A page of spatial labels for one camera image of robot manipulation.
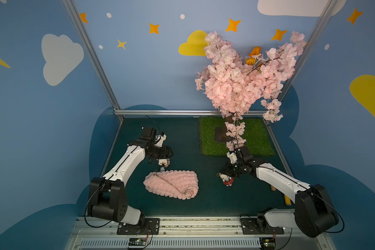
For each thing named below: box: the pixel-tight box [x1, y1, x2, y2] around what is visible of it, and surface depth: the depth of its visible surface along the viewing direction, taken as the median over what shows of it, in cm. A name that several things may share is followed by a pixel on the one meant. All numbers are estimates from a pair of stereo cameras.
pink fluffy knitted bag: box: [143, 169, 199, 200], surface depth 82 cm
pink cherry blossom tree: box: [195, 31, 306, 152], surface depth 70 cm
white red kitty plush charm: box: [216, 172, 234, 187], surface depth 88 cm
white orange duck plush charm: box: [158, 158, 171, 172], surface depth 94 cm
